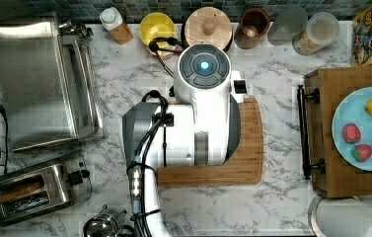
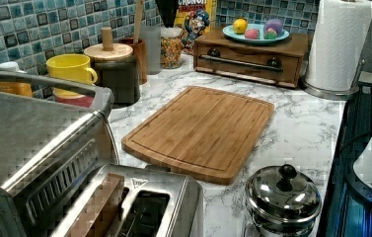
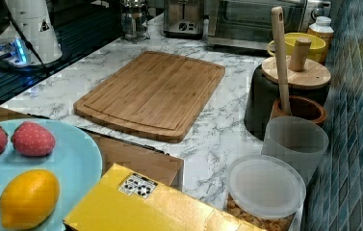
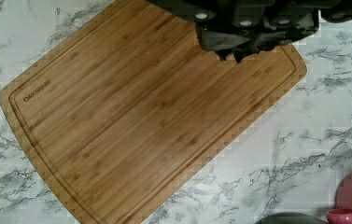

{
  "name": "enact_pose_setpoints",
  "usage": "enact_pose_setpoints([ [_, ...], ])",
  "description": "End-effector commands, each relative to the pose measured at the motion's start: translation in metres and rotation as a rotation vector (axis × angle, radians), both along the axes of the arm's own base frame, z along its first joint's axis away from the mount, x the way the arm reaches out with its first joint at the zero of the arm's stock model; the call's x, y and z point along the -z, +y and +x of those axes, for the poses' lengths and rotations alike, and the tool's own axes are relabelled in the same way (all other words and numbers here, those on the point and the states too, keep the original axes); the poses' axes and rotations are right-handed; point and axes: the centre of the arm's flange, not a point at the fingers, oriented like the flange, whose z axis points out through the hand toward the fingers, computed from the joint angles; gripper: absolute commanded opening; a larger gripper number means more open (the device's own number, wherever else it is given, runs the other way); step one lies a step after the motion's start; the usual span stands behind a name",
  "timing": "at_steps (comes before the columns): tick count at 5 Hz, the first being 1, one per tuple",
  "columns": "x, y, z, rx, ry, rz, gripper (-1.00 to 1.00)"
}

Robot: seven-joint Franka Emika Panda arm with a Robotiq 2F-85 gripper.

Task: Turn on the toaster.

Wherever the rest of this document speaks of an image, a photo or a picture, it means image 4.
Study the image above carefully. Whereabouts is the pink cup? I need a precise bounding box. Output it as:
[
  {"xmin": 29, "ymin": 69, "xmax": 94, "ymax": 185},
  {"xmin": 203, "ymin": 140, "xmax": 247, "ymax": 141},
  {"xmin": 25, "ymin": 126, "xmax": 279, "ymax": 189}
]
[{"xmin": 327, "ymin": 208, "xmax": 352, "ymax": 224}]

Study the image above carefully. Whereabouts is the grey round object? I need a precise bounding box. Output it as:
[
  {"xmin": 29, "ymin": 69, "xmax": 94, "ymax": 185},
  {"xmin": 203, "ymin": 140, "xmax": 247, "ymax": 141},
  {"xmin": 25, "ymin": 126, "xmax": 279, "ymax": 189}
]
[{"xmin": 255, "ymin": 212, "xmax": 328, "ymax": 224}]

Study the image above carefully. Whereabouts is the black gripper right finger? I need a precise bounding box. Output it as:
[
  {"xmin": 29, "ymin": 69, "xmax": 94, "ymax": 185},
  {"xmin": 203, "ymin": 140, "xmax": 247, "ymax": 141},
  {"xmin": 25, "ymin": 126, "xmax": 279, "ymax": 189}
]
[{"xmin": 232, "ymin": 7, "xmax": 319, "ymax": 63}]

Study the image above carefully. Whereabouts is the bamboo cutting board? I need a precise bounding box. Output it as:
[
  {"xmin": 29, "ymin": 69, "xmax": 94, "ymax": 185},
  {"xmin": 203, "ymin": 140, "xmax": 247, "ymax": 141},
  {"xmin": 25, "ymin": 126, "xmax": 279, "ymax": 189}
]
[{"xmin": 0, "ymin": 0, "xmax": 306, "ymax": 224}]

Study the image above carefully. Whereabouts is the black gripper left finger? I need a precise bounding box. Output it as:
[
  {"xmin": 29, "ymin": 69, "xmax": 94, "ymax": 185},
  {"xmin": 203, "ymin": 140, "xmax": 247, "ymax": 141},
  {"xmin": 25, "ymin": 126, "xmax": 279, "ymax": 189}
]
[{"xmin": 195, "ymin": 6, "xmax": 252, "ymax": 62}]

